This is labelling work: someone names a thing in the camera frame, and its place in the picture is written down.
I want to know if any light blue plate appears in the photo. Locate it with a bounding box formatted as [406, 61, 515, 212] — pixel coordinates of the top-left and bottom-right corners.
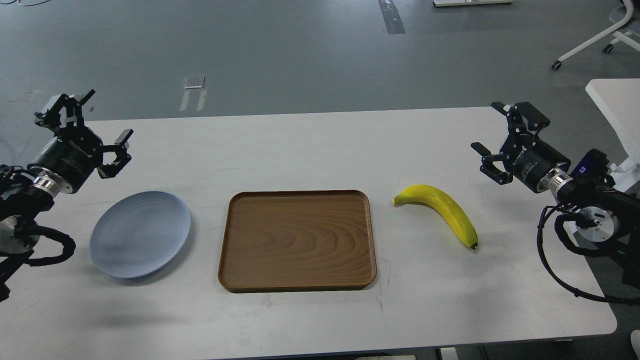
[89, 191, 191, 280]

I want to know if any brown wooden tray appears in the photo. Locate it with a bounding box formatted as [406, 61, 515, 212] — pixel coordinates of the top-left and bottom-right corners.
[217, 189, 377, 293]

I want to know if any white wheeled chair base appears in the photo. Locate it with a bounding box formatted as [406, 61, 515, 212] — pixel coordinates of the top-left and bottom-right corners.
[550, 0, 640, 71]

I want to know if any yellow banana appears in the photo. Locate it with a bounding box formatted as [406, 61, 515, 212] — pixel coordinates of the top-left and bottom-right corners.
[392, 184, 479, 249]

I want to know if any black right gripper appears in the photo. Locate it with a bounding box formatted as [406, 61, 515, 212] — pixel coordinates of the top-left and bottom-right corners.
[470, 101, 571, 194]

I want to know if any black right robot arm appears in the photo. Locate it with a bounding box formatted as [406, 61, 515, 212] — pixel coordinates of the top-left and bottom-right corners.
[471, 101, 639, 289]

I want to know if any white side table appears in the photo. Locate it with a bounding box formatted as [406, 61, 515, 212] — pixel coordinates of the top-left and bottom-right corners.
[585, 78, 640, 173]

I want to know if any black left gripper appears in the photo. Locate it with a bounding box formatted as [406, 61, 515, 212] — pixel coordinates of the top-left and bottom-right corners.
[27, 89, 134, 194]

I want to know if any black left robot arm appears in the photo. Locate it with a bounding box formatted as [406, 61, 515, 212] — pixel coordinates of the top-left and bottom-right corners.
[0, 89, 134, 301]

